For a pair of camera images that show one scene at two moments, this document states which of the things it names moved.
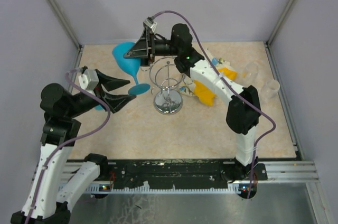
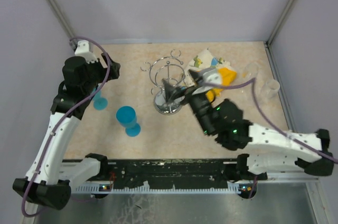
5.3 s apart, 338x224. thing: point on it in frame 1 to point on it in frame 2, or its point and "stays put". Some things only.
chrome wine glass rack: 167,77 stays put
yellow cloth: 206,95 stays put
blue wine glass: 119,49 to 126,116
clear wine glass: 270,89 stays put
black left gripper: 116,101 to 113,70
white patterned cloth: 188,86 stays put
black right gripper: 140,49 to 170,92
